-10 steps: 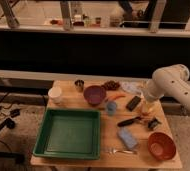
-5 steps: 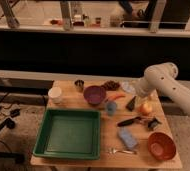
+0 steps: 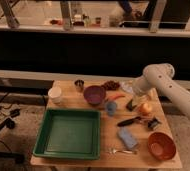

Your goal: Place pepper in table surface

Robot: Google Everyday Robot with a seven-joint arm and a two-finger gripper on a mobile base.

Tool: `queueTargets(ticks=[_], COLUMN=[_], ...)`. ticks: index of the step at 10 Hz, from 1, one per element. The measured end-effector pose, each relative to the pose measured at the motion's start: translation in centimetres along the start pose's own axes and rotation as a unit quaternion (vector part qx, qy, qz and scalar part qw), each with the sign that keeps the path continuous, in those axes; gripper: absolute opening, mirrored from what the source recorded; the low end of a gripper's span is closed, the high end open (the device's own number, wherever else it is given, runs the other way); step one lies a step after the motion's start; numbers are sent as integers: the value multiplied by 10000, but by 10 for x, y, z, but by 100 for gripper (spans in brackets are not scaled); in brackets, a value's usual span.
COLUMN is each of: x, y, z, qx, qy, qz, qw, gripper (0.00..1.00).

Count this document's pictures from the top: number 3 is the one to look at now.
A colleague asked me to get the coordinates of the orange red pepper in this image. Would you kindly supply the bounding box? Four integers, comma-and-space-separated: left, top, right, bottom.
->
105, 94, 125, 102

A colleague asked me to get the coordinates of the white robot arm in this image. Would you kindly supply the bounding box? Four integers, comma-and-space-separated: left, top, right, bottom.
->
132, 63, 190, 120

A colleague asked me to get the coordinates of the black rectangular block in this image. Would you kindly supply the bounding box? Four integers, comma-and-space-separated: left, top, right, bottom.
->
126, 100, 137, 111

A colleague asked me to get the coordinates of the yellow red apple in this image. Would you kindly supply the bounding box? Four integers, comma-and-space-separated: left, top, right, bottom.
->
139, 102, 153, 116

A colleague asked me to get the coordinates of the clear plastic bag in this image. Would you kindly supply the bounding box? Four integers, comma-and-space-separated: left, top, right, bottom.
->
120, 82, 133, 94

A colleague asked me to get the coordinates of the yellow banana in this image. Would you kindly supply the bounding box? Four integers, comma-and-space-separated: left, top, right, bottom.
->
147, 89, 154, 100

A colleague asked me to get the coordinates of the black binder clip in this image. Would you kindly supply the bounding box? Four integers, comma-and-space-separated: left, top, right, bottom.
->
148, 118, 160, 130

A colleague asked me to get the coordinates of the blue plastic cup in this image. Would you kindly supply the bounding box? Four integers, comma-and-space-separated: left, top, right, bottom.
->
105, 101, 117, 116

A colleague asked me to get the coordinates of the blue sponge cloth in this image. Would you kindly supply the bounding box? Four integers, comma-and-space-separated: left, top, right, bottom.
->
118, 127, 138, 150

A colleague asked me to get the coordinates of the purple bowl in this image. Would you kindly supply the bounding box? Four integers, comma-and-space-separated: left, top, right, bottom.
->
83, 85, 106, 105

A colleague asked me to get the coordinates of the orange bowl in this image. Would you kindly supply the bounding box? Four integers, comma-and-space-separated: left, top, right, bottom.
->
147, 132, 176, 161

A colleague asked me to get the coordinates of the silver fork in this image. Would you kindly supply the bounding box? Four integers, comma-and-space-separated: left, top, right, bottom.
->
106, 148, 137, 154

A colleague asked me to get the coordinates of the small metal cup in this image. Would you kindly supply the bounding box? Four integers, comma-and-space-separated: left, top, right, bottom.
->
74, 79, 84, 92

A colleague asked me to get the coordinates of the green plastic tray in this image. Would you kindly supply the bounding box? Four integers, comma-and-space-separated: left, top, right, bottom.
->
33, 109, 101, 160

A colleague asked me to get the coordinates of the white paper cup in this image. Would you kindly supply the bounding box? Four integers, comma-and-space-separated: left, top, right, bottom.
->
48, 87, 62, 104

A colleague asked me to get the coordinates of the black handled knife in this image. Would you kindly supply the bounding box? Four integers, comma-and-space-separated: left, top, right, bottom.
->
117, 116, 142, 127

